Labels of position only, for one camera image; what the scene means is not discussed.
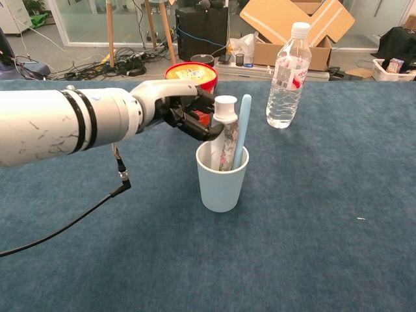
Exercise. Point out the light blue toothbrush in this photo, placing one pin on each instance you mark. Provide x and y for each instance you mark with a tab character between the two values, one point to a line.
243	130

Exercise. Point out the green plant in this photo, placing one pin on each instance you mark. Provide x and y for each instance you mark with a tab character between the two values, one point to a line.
37	18

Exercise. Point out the open cardboard box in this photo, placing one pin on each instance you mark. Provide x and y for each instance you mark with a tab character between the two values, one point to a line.
292	16

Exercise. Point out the floral toothpaste tube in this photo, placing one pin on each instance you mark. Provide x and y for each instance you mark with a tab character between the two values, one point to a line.
227	139

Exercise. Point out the blue-grey chair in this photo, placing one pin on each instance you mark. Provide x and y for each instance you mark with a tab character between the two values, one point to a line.
32	70

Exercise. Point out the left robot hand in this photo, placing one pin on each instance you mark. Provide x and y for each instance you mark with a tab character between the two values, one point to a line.
156	94

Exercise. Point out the flat cardboard sheet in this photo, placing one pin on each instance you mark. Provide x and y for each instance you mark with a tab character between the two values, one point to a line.
359	74

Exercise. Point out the wooden stand legs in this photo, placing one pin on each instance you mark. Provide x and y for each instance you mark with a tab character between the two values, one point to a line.
110	32

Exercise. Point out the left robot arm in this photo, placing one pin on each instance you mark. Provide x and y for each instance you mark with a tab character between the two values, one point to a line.
42	126

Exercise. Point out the black cloth bag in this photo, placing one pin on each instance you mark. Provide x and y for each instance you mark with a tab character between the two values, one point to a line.
399	42

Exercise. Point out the small printed box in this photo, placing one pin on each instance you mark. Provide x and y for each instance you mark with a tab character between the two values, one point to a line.
395	65

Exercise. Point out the black computer case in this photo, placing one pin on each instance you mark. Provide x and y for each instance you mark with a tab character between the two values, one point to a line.
201	32

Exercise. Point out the clear water bottle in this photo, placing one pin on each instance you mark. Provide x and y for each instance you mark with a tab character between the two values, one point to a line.
286	97

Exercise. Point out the white plastic cup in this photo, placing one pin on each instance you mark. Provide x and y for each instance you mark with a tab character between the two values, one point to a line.
221	191

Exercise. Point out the red paper tub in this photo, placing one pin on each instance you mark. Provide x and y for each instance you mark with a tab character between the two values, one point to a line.
195	73

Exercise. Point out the white cabinet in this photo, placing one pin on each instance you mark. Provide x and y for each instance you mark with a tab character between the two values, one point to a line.
13	16

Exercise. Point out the aluminium rails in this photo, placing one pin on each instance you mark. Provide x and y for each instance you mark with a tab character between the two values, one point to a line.
247	73

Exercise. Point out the white plastic basket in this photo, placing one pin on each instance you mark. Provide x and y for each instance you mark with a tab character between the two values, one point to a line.
390	76

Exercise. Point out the white plastic bag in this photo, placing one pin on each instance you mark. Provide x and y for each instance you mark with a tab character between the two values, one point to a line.
242	44

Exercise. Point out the blue carpet table cover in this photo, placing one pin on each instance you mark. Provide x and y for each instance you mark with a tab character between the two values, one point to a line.
292	227

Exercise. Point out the black metal plate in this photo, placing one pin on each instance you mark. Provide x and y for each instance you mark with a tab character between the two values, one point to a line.
334	73

